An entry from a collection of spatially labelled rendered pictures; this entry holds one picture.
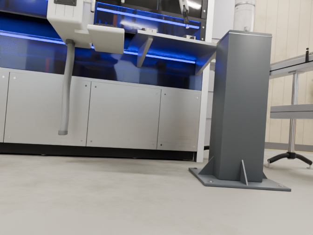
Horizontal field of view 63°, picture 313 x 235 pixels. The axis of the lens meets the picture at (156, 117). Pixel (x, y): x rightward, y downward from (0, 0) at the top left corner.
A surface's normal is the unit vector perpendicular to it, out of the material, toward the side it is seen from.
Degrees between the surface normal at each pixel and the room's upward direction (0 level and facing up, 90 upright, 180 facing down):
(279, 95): 90
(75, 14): 90
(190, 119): 90
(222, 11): 90
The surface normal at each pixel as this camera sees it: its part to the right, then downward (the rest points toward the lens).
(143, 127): 0.27, 0.00
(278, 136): 0.06, -0.02
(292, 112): -0.96, -0.08
